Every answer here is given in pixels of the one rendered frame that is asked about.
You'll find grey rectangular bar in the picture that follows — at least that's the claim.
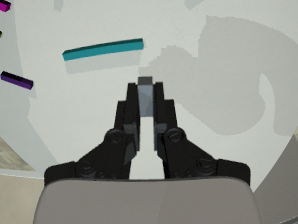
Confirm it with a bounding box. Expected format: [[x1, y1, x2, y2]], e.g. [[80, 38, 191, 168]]
[[137, 76, 153, 117]]

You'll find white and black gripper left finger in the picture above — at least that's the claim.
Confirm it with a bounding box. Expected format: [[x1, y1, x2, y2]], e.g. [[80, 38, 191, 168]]
[[44, 83, 141, 187]]

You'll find turquoise rod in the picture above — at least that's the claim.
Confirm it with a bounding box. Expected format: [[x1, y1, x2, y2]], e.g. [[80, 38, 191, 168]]
[[62, 38, 143, 61]]

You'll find purple rod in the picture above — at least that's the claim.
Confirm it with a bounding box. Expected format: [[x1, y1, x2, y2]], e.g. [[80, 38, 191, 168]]
[[0, 71, 33, 90]]

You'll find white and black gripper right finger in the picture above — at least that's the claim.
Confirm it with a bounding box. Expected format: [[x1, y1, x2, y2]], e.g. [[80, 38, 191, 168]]
[[153, 82, 251, 186]]

